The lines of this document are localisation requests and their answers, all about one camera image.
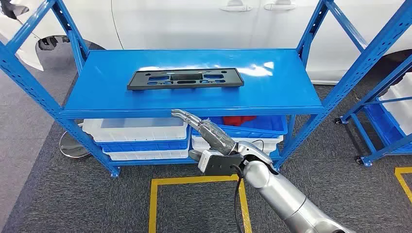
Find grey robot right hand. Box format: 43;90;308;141
171;109;239;156

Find black plastic plate part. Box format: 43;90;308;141
126;67;244;91

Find blue metal shelf rack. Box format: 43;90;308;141
0;0;412;178

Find white car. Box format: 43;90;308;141
0;0;412;85

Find blue wheeled metal rack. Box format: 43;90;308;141
334;54;412;168

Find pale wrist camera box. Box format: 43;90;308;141
197;150;223;174

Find black camera cable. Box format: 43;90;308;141
233;165;246;233

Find white car door handle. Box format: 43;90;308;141
220;0;254;12
264;0;297;11

